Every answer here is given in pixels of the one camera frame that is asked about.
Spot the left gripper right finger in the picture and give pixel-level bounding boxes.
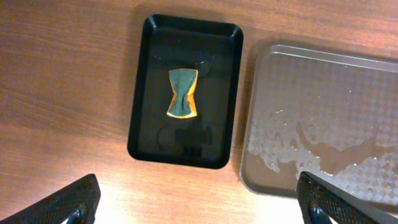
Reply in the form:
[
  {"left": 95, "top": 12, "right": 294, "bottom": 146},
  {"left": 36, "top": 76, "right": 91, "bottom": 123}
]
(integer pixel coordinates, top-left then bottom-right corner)
[{"left": 297, "top": 171, "right": 397, "bottom": 224}]

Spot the brown serving tray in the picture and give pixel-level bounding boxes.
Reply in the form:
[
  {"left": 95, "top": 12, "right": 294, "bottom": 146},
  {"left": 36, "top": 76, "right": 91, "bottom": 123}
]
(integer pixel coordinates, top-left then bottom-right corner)
[{"left": 240, "top": 44, "right": 397, "bottom": 207}]

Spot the black water tray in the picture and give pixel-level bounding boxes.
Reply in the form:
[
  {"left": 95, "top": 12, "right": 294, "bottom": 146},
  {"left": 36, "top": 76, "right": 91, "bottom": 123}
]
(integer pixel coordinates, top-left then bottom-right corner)
[{"left": 127, "top": 14, "right": 244, "bottom": 169}]

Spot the green yellow sponge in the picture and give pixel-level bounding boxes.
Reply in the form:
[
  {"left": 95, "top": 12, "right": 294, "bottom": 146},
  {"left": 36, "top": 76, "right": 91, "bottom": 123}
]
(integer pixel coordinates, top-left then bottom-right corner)
[{"left": 167, "top": 68, "right": 198, "bottom": 119}]

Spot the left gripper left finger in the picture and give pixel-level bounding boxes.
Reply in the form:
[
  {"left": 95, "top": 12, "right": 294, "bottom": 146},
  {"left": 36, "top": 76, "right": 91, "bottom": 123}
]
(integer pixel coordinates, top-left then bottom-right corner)
[{"left": 1, "top": 174, "right": 101, "bottom": 224}]

